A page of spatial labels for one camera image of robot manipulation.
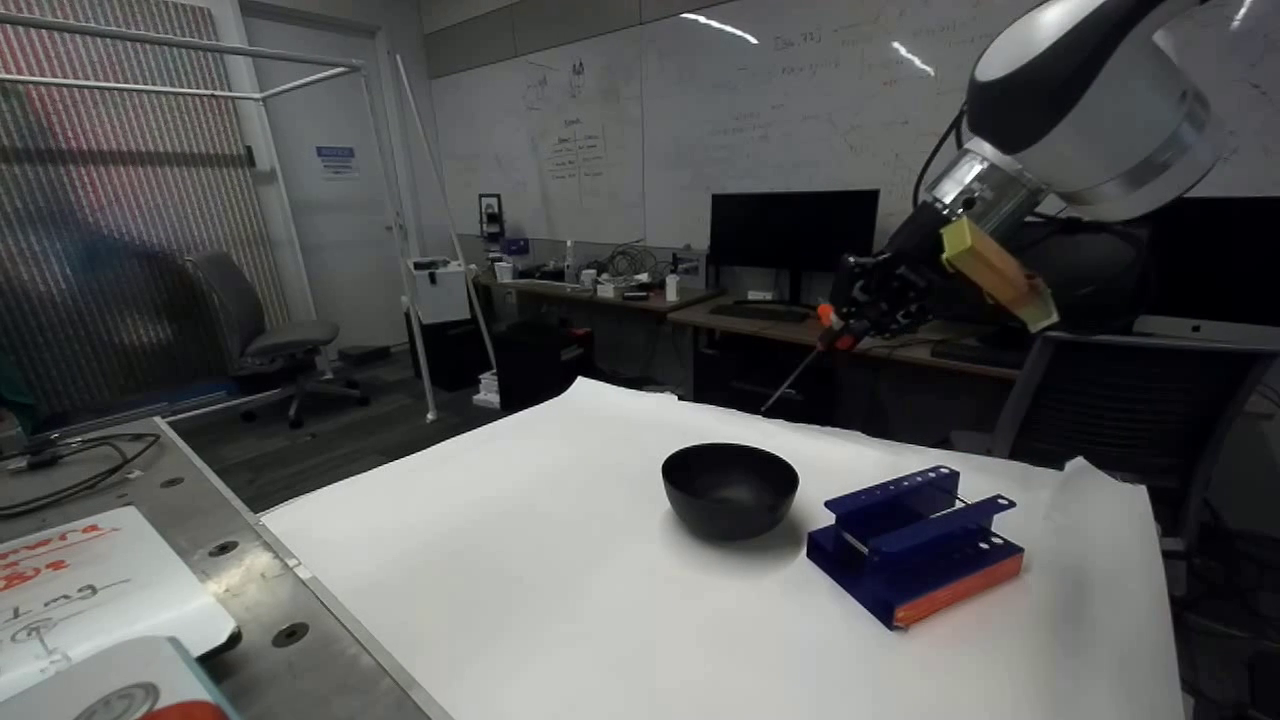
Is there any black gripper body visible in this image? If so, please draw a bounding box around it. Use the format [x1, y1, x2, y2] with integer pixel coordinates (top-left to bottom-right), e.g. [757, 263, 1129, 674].
[859, 198, 974, 341]

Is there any black bowl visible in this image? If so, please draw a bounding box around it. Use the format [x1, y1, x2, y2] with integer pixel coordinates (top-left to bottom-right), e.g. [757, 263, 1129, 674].
[657, 440, 805, 542]

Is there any blue tool holder rack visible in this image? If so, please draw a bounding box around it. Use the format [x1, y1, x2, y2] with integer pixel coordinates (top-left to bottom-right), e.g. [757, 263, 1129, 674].
[805, 460, 1032, 636]

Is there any wide black monitor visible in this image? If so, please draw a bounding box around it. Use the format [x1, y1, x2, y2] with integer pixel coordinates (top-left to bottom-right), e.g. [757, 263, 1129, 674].
[702, 183, 882, 309]

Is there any black keyboard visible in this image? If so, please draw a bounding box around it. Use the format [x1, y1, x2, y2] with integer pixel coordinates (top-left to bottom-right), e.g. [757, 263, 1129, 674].
[718, 296, 832, 326]

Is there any long wooden desk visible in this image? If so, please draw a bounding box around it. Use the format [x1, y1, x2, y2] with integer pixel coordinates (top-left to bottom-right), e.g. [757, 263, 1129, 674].
[475, 271, 1032, 393]

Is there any black mesh chair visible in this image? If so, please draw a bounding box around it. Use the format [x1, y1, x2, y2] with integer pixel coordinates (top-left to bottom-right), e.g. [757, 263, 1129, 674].
[988, 324, 1280, 542]

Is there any white paper sheet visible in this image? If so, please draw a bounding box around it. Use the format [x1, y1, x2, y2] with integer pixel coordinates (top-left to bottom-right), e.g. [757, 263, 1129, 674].
[255, 371, 1186, 720]

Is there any white stand with box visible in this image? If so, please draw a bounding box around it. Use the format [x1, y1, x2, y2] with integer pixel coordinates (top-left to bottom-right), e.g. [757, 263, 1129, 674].
[396, 253, 506, 423]

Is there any grey office chair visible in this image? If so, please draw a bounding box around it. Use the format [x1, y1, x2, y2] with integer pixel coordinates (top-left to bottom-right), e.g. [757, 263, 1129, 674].
[180, 247, 376, 430]

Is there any paper with red writing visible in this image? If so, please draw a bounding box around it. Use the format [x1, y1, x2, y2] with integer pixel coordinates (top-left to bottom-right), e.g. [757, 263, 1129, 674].
[0, 500, 239, 702]

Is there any white book with red logo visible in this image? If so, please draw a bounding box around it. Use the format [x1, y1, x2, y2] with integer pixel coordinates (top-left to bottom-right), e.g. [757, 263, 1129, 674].
[0, 633, 246, 720]

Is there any yellow wrist camera mount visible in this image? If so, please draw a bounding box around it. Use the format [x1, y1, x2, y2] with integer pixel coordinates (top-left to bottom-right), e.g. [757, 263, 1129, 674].
[934, 210, 1063, 341]

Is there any small wall device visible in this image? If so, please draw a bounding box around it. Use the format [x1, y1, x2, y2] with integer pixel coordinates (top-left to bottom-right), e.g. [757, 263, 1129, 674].
[471, 188, 512, 247]

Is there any wire mesh fence panel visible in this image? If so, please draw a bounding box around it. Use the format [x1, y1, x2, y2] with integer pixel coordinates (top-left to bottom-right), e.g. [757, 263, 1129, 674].
[0, 0, 364, 443]

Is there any black cable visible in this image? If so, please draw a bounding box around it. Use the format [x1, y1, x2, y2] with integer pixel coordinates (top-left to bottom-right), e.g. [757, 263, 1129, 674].
[0, 426, 166, 520]

